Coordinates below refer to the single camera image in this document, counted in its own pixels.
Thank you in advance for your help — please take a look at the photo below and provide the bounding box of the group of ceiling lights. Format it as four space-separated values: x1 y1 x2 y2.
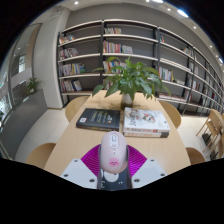
73 0 223 64

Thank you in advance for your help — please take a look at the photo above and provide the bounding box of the black hardcover book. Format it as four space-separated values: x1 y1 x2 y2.
75 107 121 132

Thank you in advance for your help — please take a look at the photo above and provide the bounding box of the brown-spined book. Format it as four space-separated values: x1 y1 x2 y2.
123 130 170 139

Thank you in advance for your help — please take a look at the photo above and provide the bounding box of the group of slatted wooden chairs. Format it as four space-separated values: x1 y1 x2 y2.
195 108 224 160

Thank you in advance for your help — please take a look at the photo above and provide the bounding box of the green potted plant white pot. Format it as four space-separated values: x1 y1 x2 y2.
91 56 172 108

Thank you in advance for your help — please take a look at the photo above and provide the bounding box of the round-backed wooden chair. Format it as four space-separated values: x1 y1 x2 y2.
185 147 206 166
159 100 183 129
25 142 57 170
64 95 90 123

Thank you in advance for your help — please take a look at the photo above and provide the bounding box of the white illustrated-cover book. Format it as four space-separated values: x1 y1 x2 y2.
123 106 171 134

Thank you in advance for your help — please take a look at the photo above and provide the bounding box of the grey bookshelf unit with books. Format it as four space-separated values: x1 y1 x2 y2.
57 19 224 116

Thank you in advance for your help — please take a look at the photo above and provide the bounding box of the pink computer mouse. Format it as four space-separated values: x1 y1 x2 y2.
100 130 128 174

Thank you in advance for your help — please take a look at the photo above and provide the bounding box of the small leafy floor plant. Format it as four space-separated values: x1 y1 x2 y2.
25 77 43 95

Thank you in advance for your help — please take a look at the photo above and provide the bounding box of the dark cartoon-face mouse pad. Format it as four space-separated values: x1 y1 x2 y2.
99 168 131 191

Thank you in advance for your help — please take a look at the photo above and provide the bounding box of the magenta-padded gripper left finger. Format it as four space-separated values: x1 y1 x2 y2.
60 143 103 191

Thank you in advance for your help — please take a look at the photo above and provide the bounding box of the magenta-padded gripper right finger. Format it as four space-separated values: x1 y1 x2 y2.
126 143 168 190

